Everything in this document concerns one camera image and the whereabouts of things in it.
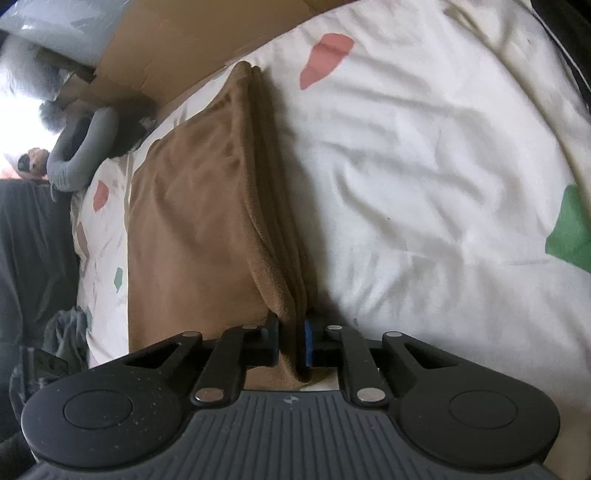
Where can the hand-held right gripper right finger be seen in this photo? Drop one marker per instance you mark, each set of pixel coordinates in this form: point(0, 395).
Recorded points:
point(307, 342)

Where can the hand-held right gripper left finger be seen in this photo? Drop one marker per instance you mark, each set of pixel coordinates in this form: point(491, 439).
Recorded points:
point(274, 338)

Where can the brown printed t-shirt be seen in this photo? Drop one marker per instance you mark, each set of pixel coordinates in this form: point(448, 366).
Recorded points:
point(198, 207)

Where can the blue-grey garment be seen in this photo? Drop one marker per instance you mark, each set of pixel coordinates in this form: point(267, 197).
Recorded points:
point(69, 332)

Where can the small plush toy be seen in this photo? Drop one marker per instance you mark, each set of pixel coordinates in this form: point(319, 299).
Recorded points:
point(34, 161)

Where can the white printed bedsheet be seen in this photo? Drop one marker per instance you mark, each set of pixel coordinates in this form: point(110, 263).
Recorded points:
point(415, 161)

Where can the grey neck pillow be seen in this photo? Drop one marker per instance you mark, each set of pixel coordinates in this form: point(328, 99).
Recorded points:
point(78, 152)

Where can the black fabric item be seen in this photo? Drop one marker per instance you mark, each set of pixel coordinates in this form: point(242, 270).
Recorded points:
point(129, 134)

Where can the grey fluffy item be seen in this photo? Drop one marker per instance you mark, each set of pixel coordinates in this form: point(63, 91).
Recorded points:
point(51, 114)

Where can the flattened cardboard box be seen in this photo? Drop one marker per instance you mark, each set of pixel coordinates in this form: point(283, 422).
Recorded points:
point(184, 41)

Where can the black knitted garment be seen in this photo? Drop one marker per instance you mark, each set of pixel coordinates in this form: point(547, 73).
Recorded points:
point(568, 37)

